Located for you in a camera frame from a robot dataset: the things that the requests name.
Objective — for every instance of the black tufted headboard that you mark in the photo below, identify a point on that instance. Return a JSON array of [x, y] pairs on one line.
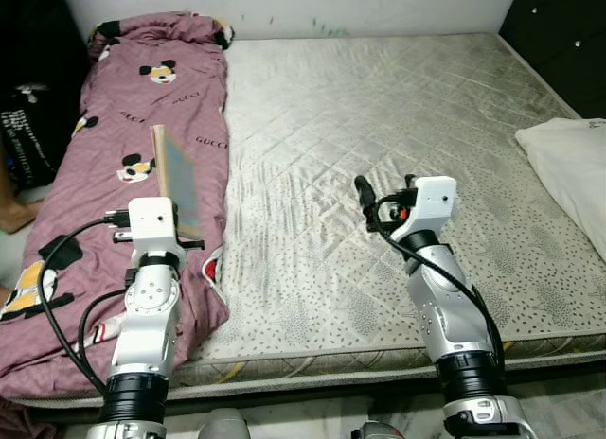
[[559, 42]]

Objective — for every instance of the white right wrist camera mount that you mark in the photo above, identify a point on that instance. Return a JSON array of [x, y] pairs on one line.
[[428, 207]]

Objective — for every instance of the black bag white print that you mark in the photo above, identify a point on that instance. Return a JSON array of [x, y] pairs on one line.
[[26, 136]]

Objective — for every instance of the blue yellow children's book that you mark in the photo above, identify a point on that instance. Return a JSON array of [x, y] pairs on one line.
[[180, 184]]

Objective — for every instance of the grey robot left leg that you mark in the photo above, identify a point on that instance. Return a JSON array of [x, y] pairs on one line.
[[225, 425]]

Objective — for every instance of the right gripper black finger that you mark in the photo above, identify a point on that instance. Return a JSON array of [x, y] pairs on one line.
[[366, 202]]

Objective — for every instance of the grey quilted mattress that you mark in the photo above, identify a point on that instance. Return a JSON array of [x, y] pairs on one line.
[[379, 136]]

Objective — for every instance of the pink cartoon print blanket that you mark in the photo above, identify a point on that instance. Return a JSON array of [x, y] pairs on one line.
[[114, 108]]

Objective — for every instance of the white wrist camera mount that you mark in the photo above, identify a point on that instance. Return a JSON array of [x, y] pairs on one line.
[[151, 224], [428, 207]]

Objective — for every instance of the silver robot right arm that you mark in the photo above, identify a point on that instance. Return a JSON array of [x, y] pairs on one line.
[[454, 325]]

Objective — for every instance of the grey robot leg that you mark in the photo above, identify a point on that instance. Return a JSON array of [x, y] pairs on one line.
[[225, 425], [374, 431]]

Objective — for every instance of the grey robot right leg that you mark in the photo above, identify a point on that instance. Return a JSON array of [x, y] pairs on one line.
[[374, 431]]

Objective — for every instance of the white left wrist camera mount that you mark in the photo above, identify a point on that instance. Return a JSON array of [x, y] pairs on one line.
[[151, 224]]

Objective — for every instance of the grey bed base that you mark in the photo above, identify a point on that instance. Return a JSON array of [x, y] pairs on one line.
[[322, 373]]

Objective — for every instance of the person in black clothes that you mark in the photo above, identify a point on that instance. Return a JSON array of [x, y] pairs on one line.
[[14, 212]]

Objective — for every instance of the white pillow with grey lettering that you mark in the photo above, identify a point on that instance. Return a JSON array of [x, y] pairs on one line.
[[568, 169]]

